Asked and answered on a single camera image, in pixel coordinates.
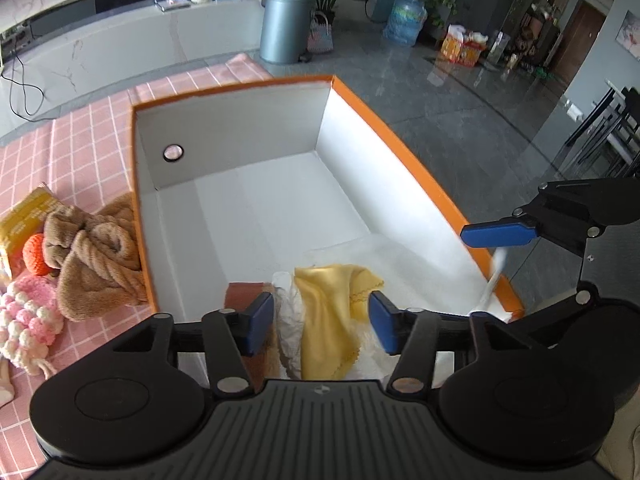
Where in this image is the orange knitted ball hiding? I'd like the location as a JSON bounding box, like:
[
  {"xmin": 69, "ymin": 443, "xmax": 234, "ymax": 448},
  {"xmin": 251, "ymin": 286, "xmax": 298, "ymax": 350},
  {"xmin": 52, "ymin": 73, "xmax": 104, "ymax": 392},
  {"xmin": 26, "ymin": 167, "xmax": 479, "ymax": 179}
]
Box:
[{"xmin": 23, "ymin": 233, "xmax": 52, "ymax": 276}]

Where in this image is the yellow packet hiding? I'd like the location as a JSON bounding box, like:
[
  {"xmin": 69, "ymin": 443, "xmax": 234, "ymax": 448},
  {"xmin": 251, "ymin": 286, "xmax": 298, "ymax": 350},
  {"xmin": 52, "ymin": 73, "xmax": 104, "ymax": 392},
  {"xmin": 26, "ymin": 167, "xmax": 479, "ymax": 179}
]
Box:
[{"xmin": 1, "ymin": 184, "xmax": 60, "ymax": 285}]

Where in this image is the white marble TV cabinet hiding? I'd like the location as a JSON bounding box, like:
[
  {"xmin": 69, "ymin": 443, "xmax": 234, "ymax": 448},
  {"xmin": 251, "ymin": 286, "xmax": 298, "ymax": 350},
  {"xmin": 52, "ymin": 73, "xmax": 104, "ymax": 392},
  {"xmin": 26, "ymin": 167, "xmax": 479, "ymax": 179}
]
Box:
[{"xmin": 1, "ymin": 0, "xmax": 264, "ymax": 136}]

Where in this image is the clear plastic bubble bag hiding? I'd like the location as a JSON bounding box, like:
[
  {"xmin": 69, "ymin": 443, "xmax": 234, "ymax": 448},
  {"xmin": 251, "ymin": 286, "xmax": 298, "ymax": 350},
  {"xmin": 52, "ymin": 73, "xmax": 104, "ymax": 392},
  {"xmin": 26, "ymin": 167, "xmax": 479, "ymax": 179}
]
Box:
[{"xmin": 270, "ymin": 234, "xmax": 509, "ymax": 382}]

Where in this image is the grey metal trash can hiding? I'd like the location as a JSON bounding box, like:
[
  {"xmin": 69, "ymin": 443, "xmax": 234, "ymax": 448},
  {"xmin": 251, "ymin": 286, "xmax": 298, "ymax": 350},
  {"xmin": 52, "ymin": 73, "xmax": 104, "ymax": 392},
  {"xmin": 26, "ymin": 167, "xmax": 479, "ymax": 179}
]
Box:
[{"xmin": 259, "ymin": 0, "xmax": 314, "ymax": 64}]

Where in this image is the yellow cleaning cloth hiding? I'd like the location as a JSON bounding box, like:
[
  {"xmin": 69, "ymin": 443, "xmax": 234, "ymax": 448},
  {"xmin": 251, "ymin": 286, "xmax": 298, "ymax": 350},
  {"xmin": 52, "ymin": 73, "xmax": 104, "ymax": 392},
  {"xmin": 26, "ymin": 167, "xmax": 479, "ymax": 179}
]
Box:
[{"xmin": 294, "ymin": 264, "xmax": 384, "ymax": 380}]

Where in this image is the brown plush towel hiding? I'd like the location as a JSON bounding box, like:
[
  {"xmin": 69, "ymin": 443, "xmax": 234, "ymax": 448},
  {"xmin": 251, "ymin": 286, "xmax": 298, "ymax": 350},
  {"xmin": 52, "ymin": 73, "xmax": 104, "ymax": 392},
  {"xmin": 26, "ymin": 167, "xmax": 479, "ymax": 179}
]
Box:
[{"xmin": 43, "ymin": 192, "xmax": 148, "ymax": 322}]

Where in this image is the orange gift box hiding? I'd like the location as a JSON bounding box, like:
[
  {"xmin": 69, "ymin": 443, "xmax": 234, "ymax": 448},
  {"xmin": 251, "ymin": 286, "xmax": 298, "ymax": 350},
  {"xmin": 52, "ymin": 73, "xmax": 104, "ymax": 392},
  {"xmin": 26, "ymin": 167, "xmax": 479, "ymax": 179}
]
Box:
[{"xmin": 440, "ymin": 24, "xmax": 488, "ymax": 67}]

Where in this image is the orange white storage box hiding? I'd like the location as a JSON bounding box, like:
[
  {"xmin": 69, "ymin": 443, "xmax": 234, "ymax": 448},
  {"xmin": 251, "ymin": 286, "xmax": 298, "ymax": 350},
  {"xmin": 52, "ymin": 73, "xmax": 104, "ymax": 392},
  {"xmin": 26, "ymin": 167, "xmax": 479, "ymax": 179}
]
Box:
[{"xmin": 131, "ymin": 76, "xmax": 524, "ymax": 322}]

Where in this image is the pink white knitted plush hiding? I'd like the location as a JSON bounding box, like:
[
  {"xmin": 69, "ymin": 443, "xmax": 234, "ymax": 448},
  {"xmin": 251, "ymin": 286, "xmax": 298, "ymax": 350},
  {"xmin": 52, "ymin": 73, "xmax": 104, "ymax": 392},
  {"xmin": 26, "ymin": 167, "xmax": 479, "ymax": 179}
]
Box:
[{"xmin": 1, "ymin": 275, "xmax": 64, "ymax": 379}]

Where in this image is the woven plastic basket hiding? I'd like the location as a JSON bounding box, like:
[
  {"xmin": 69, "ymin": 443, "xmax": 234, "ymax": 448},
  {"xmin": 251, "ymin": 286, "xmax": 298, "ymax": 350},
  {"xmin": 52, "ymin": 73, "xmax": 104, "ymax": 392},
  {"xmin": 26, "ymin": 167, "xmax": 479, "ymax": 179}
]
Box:
[{"xmin": 307, "ymin": 11, "xmax": 334, "ymax": 54}]

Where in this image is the blue water jug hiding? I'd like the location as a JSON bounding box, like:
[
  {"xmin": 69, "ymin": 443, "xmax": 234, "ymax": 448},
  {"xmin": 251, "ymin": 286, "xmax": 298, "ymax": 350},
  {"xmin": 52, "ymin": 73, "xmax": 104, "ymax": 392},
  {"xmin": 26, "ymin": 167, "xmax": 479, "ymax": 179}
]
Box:
[{"xmin": 383, "ymin": 0, "xmax": 427, "ymax": 47}]

